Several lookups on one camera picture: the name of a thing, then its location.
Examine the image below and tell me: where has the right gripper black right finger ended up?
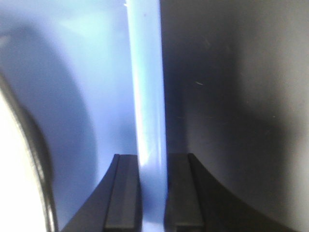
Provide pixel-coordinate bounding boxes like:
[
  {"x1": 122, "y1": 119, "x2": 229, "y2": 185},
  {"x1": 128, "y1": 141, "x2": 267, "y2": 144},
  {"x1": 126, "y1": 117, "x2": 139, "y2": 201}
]
[{"x1": 165, "y1": 154, "x2": 275, "y2": 232}]

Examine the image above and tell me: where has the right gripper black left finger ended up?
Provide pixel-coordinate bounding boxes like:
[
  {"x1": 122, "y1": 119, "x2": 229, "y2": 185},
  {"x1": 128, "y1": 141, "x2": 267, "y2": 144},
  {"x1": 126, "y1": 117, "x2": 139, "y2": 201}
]
[{"x1": 63, "y1": 154, "x2": 142, "y2": 232}]

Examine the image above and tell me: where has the beige plate with black rim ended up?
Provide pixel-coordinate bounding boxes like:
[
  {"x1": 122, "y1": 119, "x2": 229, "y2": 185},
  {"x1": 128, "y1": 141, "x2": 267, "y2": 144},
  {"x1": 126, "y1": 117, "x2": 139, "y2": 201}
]
[{"x1": 0, "y1": 76, "x2": 58, "y2": 232}]

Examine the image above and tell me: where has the blue plastic tray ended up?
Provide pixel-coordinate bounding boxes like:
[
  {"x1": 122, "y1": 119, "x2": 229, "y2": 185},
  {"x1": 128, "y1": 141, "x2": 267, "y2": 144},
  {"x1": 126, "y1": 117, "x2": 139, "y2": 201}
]
[{"x1": 0, "y1": 0, "x2": 169, "y2": 232}]

